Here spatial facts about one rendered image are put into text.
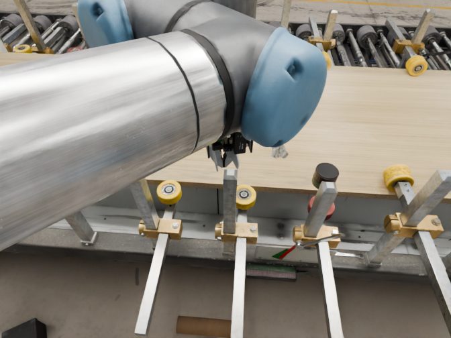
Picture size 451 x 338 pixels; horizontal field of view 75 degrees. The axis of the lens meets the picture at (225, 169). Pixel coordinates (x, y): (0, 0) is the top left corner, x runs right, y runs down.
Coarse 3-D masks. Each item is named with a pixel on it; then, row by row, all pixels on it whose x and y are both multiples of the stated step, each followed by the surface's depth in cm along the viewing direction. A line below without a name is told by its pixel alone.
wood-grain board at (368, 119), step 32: (0, 64) 151; (352, 96) 133; (384, 96) 133; (416, 96) 133; (448, 96) 133; (320, 128) 119; (352, 128) 119; (384, 128) 119; (416, 128) 119; (448, 128) 119; (192, 160) 107; (256, 160) 107; (288, 160) 107; (320, 160) 107; (352, 160) 107; (384, 160) 107; (416, 160) 107; (448, 160) 107; (288, 192) 101; (352, 192) 98; (384, 192) 98; (416, 192) 98; (448, 192) 98
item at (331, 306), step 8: (320, 248) 89; (328, 248) 89; (320, 256) 87; (328, 256) 87; (320, 264) 87; (328, 264) 86; (320, 272) 86; (328, 272) 84; (328, 280) 83; (328, 288) 81; (328, 296) 80; (336, 296) 80; (328, 304) 78; (336, 304) 78; (328, 312) 77; (336, 312) 77; (328, 320) 76; (336, 320) 76; (328, 328) 76; (336, 328) 75; (328, 336) 76; (336, 336) 73
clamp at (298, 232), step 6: (294, 228) 93; (300, 228) 93; (324, 228) 92; (330, 228) 92; (336, 228) 92; (294, 234) 93; (300, 234) 91; (318, 234) 91; (324, 234) 91; (330, 234) 91; (294, 240) 92; (306, 240) 91; (312, 240) 90; (330, 240) 90; (336, 240) 90; (312, 246) 93; (330, 246) 92; (336, 246) 92
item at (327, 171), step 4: (320, 164) 78; (324, 164) 78; (328, 164) 78; (320, 168) 77; (324, 168) 77; (328, 168) 77; (332, 168) 77; (336, 168) 77; (320, 172) 76; (324, 172) 76; (328, 172) 76; (332, 172) 76; (336, 172) 76; (324, 176) 75; (328, 176) 75; (332, 176) 75
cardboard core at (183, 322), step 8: (184, 320) 148; (192, 320) 148; (200, 320) 148; (208, 320) 148; (216, 320) 148; (224, 320) 149; (176, 328) 146; (184, 328) 146; (192, 328) 145; (200, 328) 145; (208, 328) 145; (216, 328) 145; (224, 328) 145; (216, 336) 146; (224, 336) 145
